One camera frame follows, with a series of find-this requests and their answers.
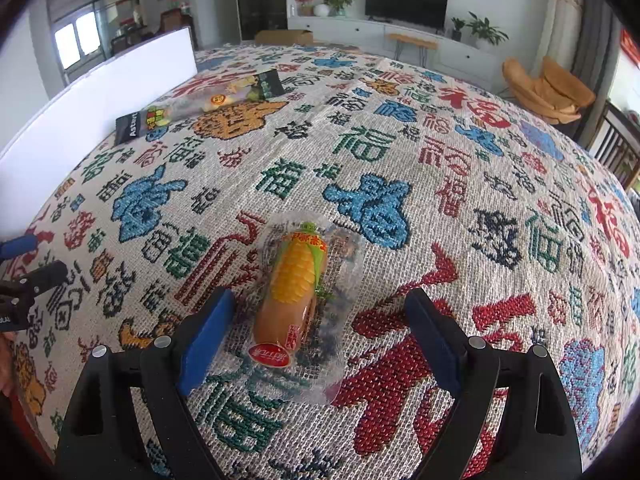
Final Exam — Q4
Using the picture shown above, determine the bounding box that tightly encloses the balcony glass door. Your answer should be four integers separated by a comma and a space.
50, 0, 141, 81

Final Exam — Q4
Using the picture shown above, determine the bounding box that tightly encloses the brown cardboard carton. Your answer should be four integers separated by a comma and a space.
255, 30, 314, 47

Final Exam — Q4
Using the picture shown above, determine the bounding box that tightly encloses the black flat television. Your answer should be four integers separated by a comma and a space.
365, 0, 449, 30

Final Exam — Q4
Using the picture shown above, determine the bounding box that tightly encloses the red wall hanging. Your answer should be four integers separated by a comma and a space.
620, 27, 640, 66

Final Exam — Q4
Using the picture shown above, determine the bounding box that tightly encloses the dark green clear snack packet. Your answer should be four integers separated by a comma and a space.
167, 70, 286, 122

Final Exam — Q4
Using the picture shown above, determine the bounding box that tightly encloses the dark glass cabinet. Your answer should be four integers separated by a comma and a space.
234, 0, 287, 42

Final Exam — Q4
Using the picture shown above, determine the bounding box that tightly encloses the corn sausage packet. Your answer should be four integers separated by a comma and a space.
220, 210, 363, 406

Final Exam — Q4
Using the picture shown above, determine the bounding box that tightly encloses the white cardboard box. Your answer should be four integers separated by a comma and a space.
0, 26, 198, 178

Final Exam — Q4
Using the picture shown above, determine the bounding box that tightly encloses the black snack packet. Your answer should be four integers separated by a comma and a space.
115, 106, 173, 146

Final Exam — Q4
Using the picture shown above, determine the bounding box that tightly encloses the grey curtain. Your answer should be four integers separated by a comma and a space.
570, 0, 626, 156

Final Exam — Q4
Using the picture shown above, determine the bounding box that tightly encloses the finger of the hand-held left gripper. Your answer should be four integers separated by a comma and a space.
0, 260, 68, 306
0, 234, 41, 261

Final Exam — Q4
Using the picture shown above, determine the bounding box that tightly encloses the covered standing air conditioner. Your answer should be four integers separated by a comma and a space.
532, 0, 583, 78

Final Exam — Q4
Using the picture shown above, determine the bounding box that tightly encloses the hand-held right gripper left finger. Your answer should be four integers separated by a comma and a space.
54, 287, 237, 480

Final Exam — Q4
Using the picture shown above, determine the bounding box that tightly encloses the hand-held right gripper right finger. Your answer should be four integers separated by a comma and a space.
404, 288, 583, 480

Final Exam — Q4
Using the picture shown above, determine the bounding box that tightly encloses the dark wooden slatted chair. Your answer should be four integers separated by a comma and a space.
585, 100, 640, 191

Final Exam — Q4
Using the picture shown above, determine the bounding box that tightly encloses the orange lounge chair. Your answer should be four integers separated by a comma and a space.
501, 56, 597, 126

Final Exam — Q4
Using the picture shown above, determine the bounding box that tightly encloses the wooden stool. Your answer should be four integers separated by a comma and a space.
386, 33, 439, 68

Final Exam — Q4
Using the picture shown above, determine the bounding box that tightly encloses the white television cabinet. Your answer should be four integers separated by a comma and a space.
287, 15, 506, 88

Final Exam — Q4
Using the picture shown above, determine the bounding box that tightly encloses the large plant in white pot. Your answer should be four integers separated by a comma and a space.
466, 11, 510, 50

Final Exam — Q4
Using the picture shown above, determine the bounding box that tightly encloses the printed woven blanket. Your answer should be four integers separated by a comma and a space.
0, 42, 640, 480

